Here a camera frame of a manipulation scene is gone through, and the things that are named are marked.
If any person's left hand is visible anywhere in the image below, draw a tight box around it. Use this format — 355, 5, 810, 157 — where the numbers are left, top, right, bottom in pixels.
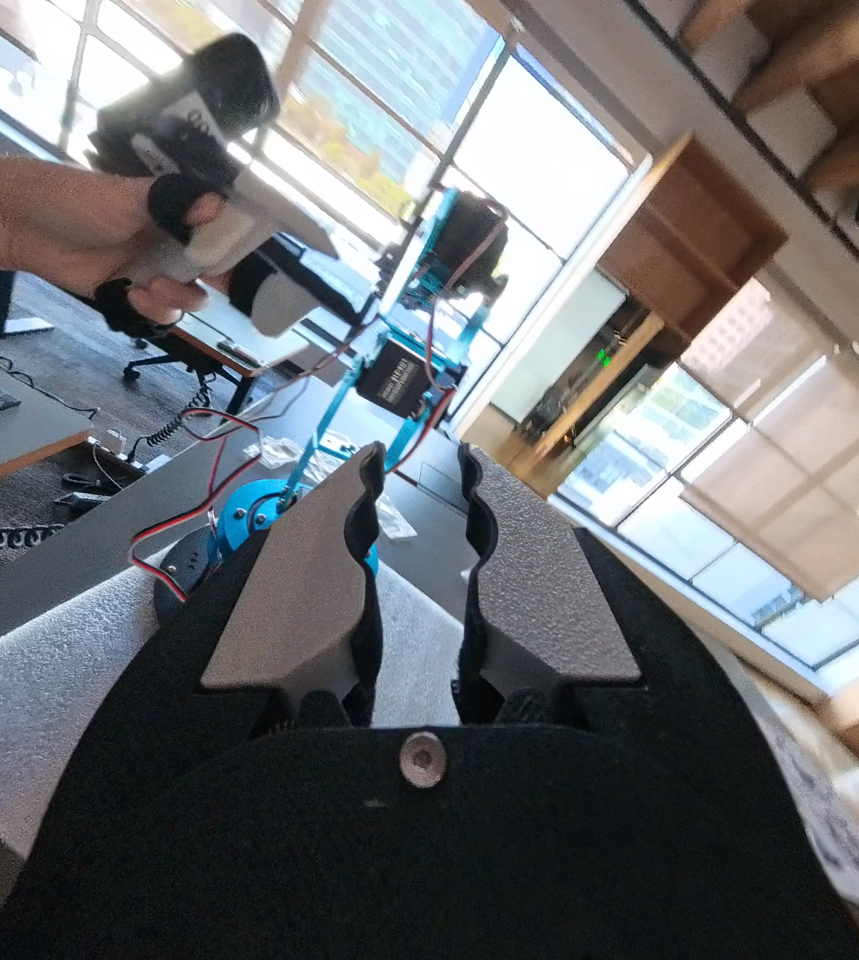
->
0, 148, 234, 325

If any black cable spine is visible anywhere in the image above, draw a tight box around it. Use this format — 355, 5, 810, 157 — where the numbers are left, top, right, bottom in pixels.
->
0, 523, 65, 555

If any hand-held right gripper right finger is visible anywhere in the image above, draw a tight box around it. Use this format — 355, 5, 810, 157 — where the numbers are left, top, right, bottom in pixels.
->
458, 442, 642, 725

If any grey desk with wooden edge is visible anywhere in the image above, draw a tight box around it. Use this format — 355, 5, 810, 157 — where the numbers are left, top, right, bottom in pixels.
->
0, 341, 95, 500

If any grey foam mat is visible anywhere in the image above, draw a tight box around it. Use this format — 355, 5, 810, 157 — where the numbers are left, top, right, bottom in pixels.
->
0, 558, 470, 864

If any white power strip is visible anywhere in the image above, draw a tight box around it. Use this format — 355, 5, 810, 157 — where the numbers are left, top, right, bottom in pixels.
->
86, 431, 147, 475

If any coiled black cable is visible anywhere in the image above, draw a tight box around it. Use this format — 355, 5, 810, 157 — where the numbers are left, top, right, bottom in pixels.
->
128, 371, 215, 466

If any black desk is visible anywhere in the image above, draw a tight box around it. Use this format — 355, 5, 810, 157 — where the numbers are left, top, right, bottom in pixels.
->
0, 371, 581, 665

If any group of clear plastic bags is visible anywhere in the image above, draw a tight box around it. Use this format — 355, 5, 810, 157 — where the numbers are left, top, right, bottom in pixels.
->
244, 437, 417, 543

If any black office chair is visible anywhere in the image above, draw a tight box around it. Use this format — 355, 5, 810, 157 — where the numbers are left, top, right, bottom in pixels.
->
123, 330, 209, 385

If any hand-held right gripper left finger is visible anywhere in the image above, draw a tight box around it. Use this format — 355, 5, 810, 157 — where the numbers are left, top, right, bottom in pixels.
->
199, 441, 387, 727

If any blue toy robot arm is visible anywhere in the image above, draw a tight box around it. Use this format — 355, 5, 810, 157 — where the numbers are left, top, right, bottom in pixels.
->
129, 186, 512, 625

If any wooden window pillar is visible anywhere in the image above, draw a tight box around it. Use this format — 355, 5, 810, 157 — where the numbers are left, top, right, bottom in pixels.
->
598, 133, 789, 342

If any beige roller blind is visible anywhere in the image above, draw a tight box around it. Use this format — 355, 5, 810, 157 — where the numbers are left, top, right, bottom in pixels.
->
680, 277, 859, 603

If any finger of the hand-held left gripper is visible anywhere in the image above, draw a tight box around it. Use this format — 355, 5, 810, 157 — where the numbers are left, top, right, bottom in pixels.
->
228, 161, 344, 262
228, 251, 329, 339

